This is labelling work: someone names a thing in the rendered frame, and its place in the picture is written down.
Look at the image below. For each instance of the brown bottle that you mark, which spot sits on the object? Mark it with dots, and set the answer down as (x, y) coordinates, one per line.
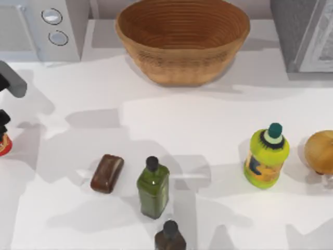
(170, 238)

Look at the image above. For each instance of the round microwave knob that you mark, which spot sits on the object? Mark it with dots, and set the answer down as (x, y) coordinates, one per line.
(58, 38)
(52, 16)

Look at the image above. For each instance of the dark brown bread loaf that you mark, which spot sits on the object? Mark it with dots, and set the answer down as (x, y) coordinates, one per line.
(107, 173)

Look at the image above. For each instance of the grey cabinet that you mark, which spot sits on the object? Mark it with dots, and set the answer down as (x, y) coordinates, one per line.
(286, 31)

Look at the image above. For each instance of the pale microwave oven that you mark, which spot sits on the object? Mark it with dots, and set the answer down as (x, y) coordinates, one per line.
(72, 31)

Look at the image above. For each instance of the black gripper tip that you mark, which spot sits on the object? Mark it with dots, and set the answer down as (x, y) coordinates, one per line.
(4, 121)

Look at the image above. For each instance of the brown woven basket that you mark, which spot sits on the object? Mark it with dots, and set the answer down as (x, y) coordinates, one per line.
(182, 39)

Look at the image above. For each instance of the lime green bottle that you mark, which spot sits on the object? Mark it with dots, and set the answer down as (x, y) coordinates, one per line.
(265, 161)

